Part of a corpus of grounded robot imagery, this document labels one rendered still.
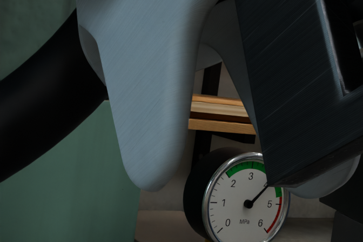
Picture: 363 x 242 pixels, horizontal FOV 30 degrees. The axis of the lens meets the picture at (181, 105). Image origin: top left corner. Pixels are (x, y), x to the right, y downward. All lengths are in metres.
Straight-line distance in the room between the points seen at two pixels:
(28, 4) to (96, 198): 0.13
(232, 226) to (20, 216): 0.13
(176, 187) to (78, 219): 2.94
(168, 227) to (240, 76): 0.35
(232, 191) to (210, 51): 0.25
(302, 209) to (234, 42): 3.70
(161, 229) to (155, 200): 2.84
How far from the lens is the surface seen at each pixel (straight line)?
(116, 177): 0.44
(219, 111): 2.84
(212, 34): 0.16
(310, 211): 3.90
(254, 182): 0.42
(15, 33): 0.41
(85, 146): 0.43
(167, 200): 3.36
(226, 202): 0.41
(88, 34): 0.15
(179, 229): 0.50
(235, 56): 0.16
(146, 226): 0.49
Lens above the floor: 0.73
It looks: 3 degrees down
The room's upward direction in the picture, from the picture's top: 8 degrees clockwise
